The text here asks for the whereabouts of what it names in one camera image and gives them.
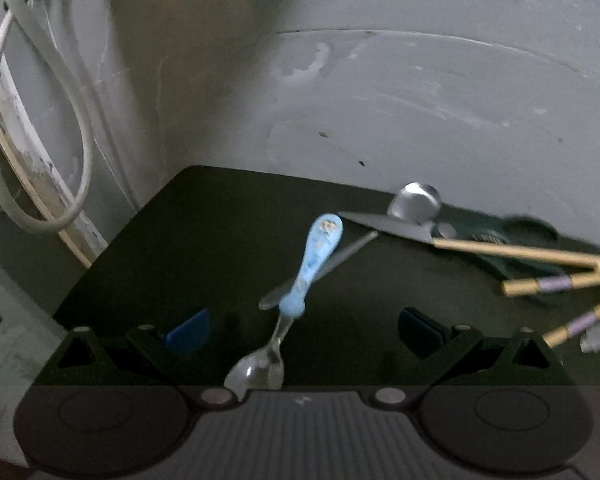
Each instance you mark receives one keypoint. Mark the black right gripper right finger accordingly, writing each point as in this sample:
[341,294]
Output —
[462,356]

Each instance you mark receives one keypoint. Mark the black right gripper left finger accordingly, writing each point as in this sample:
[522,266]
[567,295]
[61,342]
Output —
[140,355]

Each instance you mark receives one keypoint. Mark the purple banded chopstick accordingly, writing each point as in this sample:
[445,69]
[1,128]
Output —
[559,283]
[563,333]

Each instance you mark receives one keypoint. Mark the light blue handled spoon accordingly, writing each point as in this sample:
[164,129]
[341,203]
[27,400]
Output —
[263,369]

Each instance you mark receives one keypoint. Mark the blue handled black chopstick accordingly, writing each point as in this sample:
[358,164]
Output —
[272,298]

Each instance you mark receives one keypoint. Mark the silver spoon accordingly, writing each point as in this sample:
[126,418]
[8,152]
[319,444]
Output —
[420,204]

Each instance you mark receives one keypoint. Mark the white appliance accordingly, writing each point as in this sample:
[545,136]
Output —
[28,338]

